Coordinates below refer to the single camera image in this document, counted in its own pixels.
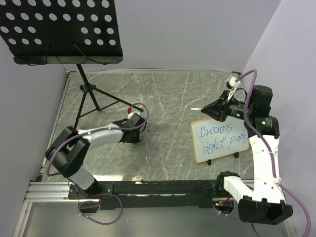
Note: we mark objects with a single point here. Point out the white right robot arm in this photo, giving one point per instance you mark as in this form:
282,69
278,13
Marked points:
265,202

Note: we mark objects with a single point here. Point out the black perforated music stand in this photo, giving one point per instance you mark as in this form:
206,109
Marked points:
41,32

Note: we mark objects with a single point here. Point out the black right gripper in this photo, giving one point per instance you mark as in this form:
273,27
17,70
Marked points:
217,109

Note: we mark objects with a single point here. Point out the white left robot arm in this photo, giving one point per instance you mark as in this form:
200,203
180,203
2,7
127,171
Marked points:
69,149

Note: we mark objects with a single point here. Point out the wire whiteboard easel stand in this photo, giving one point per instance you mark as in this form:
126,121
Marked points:
223,158

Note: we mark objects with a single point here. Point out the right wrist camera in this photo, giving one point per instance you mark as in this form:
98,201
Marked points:
232,84

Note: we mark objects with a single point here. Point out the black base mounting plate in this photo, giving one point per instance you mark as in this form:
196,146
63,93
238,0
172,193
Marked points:
143,194

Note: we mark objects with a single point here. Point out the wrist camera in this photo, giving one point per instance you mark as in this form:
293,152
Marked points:
130,113
232,84

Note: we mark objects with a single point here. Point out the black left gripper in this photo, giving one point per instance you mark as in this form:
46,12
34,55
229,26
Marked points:
135,140

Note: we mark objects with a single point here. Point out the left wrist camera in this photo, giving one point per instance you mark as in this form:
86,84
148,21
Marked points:
130,113

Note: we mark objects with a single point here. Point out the yellow framed small whiteboard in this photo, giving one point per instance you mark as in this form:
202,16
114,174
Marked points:
213,139

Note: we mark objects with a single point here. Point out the aluminium rail frame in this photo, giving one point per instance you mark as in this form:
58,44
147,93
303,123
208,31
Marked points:
232,123

